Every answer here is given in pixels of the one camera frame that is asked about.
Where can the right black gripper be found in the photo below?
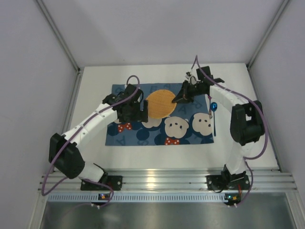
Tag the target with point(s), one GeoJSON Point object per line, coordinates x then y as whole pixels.
{"type": "Point", "coordinates": [189, 89]}

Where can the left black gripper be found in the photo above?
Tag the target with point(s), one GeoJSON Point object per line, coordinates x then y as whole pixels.
{"type": "Point", "coordinates": [145, 110]}

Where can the round woven wicker plate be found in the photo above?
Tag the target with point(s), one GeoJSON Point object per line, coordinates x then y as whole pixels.
{"type": "Point", "coordinates": [160, 104]}

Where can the blue bear placemat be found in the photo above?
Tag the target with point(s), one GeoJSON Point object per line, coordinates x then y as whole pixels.
{"type": "Point", "coordinates": [187, 124]}

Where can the iridescent blue spoon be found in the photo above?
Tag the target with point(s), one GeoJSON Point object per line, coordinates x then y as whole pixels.
{"type": "Point", "coordinates": [213, 108]}

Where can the iridescent purple fork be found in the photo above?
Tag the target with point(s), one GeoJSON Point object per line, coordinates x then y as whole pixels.
{"type": "Point", "coordinates": [210, 111]}

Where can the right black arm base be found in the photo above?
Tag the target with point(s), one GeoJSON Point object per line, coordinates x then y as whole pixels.
{"type": "Point", "coordinates": [218, 183]}

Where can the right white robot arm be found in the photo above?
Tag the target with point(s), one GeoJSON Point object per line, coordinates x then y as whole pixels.
{"type": "Point", "coordinates": [247, 123]}

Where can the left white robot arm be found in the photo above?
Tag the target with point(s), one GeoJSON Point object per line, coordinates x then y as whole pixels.
{"type": "Point", "coordinates": [66, 150]}

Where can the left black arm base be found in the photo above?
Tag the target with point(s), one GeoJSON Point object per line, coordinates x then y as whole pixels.
{"type": "Point", "coordinates": [113, 182]}

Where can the right aluminium frame post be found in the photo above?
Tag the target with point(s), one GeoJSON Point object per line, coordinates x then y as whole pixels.
{"type": "Point", "coordinates": [268, 31]}

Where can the aluminium frame post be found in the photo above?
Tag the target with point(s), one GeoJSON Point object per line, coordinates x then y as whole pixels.
{"type": "Point", "coordinates": [56, 32]}
{"type": "Point", "coordinates": [268, 31]}

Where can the slotted grey cable duct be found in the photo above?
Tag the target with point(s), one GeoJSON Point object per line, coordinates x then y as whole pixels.
{"type": "Point", "coordinates": [143, 197]}

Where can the aluminium mounting rail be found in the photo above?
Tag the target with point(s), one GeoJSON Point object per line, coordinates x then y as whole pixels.
{"type": "Point", "coordinates": [159, 180]}

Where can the left aluminium frame post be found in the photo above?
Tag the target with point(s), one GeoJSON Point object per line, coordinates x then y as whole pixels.
{"type": "Point", "coordinates": [56, 32]}

